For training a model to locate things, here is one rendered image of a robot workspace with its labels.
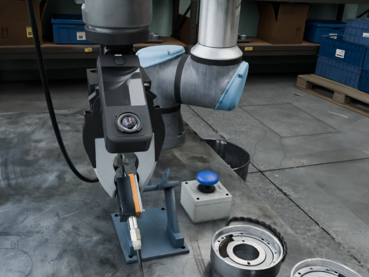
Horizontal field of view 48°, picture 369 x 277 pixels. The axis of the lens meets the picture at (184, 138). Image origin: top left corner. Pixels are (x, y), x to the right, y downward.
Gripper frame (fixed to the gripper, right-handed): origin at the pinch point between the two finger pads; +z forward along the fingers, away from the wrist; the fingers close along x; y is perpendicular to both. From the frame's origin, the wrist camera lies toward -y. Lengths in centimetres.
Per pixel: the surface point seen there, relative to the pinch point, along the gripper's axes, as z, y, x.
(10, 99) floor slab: 107, 323, 58
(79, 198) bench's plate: 15.6, 22.5, 6.1
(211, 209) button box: 13.8, 11.3, -16.1
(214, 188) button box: 11.6, 14.3, -17.5
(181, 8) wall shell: 45, 402, -117
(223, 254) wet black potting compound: 12.7, -1.0, -13.6
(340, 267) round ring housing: 12.5, -7.8, -28.7
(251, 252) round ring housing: 14.3, 0.0, -18.6
